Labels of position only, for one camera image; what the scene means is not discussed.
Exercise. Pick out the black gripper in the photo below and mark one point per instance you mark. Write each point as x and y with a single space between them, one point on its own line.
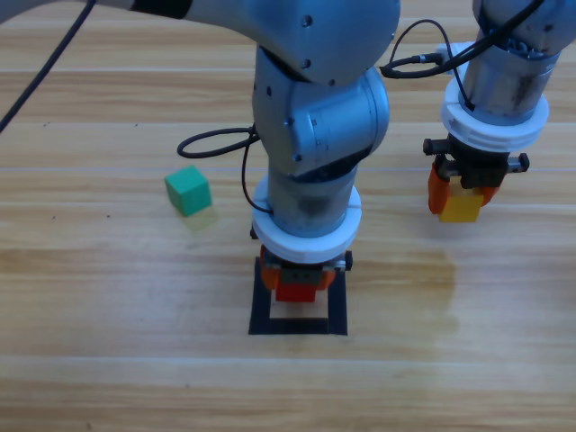
301 274
481 168

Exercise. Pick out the red cube block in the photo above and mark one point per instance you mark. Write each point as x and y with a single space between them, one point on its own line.
294 292

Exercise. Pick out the yellow cube block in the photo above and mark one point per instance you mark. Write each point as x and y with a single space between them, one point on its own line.
459 209

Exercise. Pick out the green cube block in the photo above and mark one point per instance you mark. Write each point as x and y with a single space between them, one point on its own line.
189 193

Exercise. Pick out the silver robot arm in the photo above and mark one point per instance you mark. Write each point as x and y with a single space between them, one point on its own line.
315 112
504 81

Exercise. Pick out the black tape square outline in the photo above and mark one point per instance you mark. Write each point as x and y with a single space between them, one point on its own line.
297 326

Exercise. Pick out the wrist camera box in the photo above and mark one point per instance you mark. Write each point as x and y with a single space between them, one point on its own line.
450 48

